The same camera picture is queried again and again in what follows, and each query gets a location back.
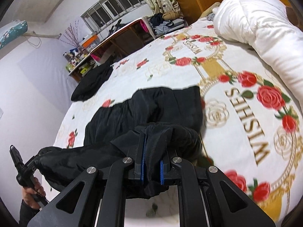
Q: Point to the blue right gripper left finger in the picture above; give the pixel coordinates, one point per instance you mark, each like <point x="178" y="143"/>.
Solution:
<point x="143" y="160"/>

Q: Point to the orange lidded plastic box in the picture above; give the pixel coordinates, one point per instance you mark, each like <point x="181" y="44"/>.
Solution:
<point x="90" y="42"/>

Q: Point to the black hooded puffer jacket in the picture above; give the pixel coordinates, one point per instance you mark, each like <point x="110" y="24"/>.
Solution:
<point x="160" y="119"/>

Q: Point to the left hand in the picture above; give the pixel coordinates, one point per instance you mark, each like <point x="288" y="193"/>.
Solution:
<point x="27" y="194"/>

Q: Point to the teal covered air conditioner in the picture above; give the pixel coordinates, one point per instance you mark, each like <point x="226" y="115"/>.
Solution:
<point x="11" y="31"/>

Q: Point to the dried branch bouquet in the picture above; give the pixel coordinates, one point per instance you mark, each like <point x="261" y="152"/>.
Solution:
<point x="71" y="36"/>

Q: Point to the pile of clothes by desk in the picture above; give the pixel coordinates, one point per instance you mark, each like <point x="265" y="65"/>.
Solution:
<point x="164" y="23"/>

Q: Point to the white rose print blanket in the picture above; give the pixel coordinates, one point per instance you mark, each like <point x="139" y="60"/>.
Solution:
<point x="251" y="126"/>

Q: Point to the wooden shelf unit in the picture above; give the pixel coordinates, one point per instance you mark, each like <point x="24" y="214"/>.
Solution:
<point x="79" y="67"/>

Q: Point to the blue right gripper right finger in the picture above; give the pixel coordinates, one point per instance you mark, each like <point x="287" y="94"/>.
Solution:
<point x="161" y="172"/>

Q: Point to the white topped wooden desk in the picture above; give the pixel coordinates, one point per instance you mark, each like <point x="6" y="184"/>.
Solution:
<point x="125" y="41"/>

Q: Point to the white duvet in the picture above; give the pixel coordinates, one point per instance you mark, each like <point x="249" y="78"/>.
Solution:
<point x="264" y="25"/>

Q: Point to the folded black garment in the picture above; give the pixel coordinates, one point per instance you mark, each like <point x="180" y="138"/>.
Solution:
<point x="90" y="77"/>

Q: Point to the barred window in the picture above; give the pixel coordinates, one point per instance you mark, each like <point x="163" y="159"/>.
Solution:
<point x="105" y="12"/>

